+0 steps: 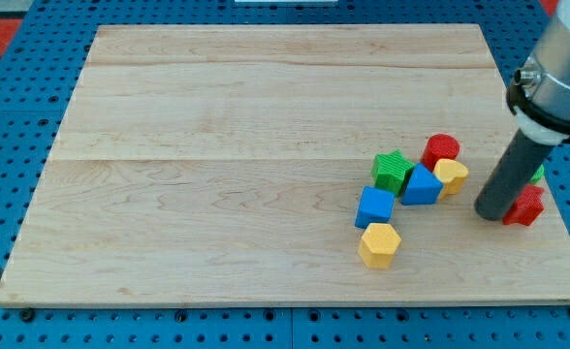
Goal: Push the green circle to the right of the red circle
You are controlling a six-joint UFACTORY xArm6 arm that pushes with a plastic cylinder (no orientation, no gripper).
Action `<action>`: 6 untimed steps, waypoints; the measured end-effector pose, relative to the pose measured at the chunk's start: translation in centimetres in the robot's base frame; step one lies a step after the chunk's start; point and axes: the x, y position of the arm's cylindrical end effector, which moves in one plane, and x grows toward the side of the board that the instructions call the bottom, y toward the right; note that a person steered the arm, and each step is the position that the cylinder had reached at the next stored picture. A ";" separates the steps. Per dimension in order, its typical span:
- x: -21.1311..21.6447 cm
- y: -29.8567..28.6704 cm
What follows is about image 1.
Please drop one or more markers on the yellow hexagon block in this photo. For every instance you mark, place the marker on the yellow hexagon block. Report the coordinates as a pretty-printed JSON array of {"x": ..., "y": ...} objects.
[{"x": 378, "y": 245}]

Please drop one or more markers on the blue triangle block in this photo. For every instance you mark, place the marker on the blue triangle block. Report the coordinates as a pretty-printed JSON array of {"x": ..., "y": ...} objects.
[{"x": 423, "y": 187}]

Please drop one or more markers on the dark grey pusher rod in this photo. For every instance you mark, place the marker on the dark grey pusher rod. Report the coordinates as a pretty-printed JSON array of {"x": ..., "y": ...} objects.
[{"x": 515, "y": 168}]

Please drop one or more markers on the red star block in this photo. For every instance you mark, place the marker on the red star block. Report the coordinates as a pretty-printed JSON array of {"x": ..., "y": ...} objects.
[{"x": 526, "y": 208}]

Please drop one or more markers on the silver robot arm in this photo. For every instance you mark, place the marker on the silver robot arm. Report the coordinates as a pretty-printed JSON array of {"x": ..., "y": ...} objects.
[{"x": 539, "y": 92}]

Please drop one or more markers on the green cylinder block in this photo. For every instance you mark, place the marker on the green cylinder block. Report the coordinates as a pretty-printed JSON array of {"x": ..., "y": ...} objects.
[{"x": 537, "y": 175}]

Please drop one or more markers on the yellow heart block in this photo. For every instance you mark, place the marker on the yellow heart block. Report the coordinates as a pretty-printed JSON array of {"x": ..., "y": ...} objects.
[{"x": 452, "y": 174}]

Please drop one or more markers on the wooden board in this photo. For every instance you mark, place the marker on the wooden board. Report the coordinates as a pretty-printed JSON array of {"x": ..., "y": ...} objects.
[{"x": 222, "y": 166}]

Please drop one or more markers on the blue cube block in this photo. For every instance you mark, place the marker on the blue cube block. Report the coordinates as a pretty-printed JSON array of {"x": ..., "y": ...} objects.
[{"x": 375, "y": 206}]

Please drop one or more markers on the green star block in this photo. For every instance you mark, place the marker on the green star block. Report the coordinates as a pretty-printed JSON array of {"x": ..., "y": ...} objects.
[{"x": 391, "y": 171}]

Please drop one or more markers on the red cylinder block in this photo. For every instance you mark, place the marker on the red cylinder block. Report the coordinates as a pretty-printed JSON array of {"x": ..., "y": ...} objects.
[{"x": 439, "y": 146}]

